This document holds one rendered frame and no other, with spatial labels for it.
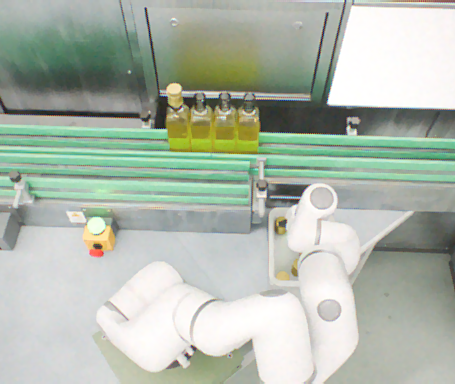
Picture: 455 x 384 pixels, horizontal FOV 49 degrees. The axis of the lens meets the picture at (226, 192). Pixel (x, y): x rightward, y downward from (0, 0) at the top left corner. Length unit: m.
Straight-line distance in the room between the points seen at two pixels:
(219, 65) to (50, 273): 0.71
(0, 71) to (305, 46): 0.81
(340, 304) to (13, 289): 0.93
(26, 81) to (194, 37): 0.52
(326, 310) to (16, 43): 1.01
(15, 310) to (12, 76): 0.63
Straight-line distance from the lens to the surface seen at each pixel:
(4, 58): 1.47
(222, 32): 1.22
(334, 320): 0.82
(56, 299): 1.41
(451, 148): 1.48
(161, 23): 1.22
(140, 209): 1.33
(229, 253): 1.39
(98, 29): 1.32
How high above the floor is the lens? 2.00
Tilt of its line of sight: 58 degrees down
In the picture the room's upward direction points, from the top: straight up
